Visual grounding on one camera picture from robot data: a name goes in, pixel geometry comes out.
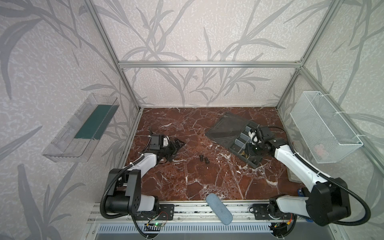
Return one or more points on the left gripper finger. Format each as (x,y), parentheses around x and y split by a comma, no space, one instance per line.
(177,143)
(173,150)

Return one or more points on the clear plastic wall tray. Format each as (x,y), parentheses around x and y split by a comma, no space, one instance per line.
(77,140)

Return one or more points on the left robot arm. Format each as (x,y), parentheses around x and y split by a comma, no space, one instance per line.
(123,191)

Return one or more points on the white wire mesh basket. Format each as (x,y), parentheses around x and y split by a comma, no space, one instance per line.
(327,134)

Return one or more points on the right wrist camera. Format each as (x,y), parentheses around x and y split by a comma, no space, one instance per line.
(253,136)

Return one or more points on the grey plastic organizer box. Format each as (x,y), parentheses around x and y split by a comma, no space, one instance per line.
(232,133)

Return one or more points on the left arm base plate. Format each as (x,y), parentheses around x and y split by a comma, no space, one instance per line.
(165,212)

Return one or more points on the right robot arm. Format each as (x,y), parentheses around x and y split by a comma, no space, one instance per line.
(325,200)

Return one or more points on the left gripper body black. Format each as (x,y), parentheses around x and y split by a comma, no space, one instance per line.
(170,148)

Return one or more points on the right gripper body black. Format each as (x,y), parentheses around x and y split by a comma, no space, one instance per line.
(252,148)

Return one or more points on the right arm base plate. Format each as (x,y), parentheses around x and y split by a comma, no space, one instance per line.
(268,212)

